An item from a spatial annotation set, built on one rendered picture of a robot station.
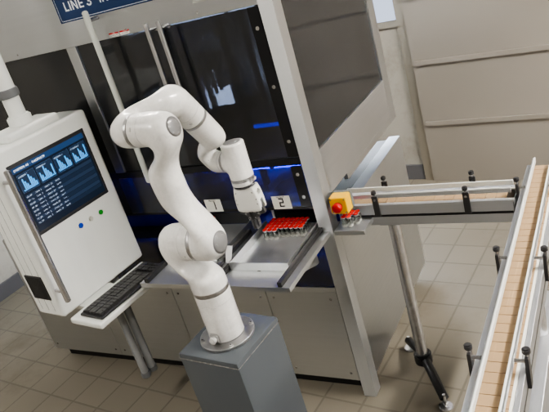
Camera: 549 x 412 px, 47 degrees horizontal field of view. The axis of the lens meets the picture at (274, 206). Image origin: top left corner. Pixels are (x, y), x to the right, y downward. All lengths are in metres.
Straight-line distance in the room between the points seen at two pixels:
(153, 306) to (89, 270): 0.60
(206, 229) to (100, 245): 1.09
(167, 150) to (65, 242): 1.12
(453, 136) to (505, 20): 0.88
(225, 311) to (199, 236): 0.29
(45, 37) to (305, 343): 1.78
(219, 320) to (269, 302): 0.90
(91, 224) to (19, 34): 0.89
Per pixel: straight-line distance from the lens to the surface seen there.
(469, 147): 4.72
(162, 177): 1.84
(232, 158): 2.14
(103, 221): 2.92
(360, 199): 2.65
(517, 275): 2.00
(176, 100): 1.90
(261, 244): 2.60
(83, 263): 2.86
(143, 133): 1.79
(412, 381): 3.09
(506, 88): 4.50
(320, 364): 3.04
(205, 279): 2.00
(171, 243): 1.97
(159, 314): 3.38
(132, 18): 2.63
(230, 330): 2.09
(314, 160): 2.43
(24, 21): 3.02
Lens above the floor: 2.03
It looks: 23 degrees down
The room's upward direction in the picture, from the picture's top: 17 degrees counter-clockwise
